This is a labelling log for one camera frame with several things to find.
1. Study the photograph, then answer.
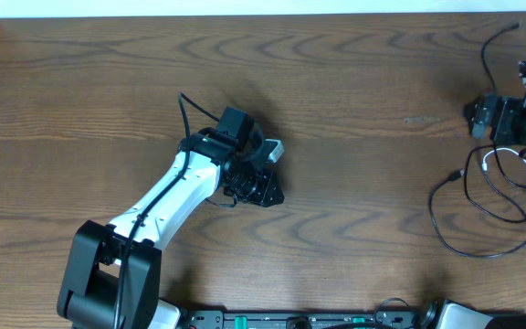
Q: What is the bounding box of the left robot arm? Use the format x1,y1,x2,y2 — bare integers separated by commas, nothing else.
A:
57,128,284,328

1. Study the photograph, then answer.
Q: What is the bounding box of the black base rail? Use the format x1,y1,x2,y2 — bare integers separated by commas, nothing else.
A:
175,310,427,329

